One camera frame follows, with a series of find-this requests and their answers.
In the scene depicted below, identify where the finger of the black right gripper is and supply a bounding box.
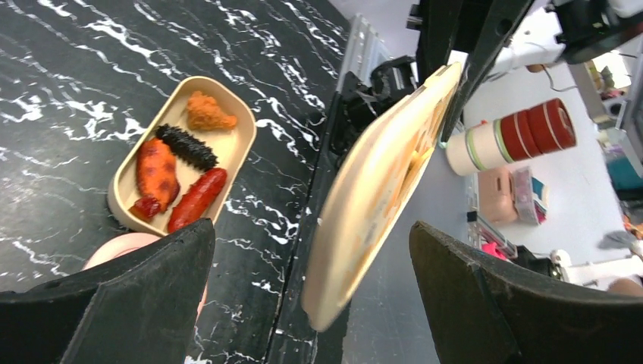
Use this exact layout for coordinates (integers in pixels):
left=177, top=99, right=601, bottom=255
left=441, top=0, right=533, bottom=143

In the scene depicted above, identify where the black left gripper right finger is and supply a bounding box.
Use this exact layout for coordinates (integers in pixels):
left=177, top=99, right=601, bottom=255
left=409, top=221, right=642, bottom=363

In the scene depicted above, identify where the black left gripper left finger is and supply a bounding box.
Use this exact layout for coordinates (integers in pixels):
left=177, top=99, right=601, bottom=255
left=1, top=218, right=215, bottom=363

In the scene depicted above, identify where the pink lunch box lid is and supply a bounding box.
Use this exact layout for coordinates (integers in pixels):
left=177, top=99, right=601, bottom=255
left=85, top=233, right=212, bottom=320

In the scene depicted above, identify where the grilled red sausage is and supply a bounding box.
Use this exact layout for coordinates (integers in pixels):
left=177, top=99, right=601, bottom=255
left=136, top=138, right=180, bottom=212

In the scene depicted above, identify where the beige lunch box tray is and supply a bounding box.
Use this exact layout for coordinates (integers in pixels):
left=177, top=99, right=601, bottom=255
left=107, top=76, right=256, bottom=237

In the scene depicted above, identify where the dark brown sea cucumber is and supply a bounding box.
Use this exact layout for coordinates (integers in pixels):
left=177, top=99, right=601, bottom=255
left=154, top=124, right=218, bottom=171

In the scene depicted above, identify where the beige lunch box lid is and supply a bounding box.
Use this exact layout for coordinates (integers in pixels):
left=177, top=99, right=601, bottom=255
left=301, top=62, right=463, bottom=332

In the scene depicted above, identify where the fried chicken piece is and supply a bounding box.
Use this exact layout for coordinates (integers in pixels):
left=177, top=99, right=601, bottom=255
left=186, top=91, right=237, bottom=131

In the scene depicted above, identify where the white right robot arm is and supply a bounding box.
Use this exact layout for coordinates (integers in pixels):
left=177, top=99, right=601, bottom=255
left=406, top=0, right=642, bottom=142

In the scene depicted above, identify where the dark red meat slice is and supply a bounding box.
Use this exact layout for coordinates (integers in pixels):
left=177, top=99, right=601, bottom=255
left=129, top=196, right=161, bottom=222

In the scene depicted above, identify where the aluminium base frame rail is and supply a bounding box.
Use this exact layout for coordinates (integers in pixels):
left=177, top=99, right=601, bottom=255
left=336, top=13, right=392, bottom=92

